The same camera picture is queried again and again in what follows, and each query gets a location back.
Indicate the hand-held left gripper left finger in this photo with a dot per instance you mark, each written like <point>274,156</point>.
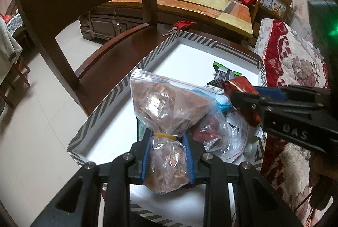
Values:
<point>145,161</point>

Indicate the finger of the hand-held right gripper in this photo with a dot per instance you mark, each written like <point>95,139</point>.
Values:
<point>248,101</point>
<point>272,92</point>

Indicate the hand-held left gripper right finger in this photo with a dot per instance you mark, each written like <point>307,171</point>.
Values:
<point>190,161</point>

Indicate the red snack packet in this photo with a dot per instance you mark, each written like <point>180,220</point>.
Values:
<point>241,85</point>

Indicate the white snack packet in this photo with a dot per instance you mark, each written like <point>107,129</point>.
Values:
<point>233,120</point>

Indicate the light blue snack packet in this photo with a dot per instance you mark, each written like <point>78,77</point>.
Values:
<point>221,103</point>

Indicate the clear bag of red dates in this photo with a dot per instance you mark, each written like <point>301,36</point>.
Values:
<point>211,134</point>

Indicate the clear bag of walnuts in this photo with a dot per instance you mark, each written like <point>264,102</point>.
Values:
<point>163,105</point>

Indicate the floral fleece blanket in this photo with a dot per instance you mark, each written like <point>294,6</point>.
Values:
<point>290,68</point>

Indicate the green black snack packet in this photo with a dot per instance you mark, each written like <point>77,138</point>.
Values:
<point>223,75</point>

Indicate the small light wooden chair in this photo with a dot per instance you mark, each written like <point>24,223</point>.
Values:
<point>274,5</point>

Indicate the red paper ornament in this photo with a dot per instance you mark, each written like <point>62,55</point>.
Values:
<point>184,24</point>

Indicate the wooden television cabinet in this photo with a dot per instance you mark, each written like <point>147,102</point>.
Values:
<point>198,2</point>

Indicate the brown wooden stool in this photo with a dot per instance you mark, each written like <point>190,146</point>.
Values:
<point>23,76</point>

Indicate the white towel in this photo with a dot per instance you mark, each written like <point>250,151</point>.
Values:
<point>8,42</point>

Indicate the lace tablecloth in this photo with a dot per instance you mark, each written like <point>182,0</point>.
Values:
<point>14,23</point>

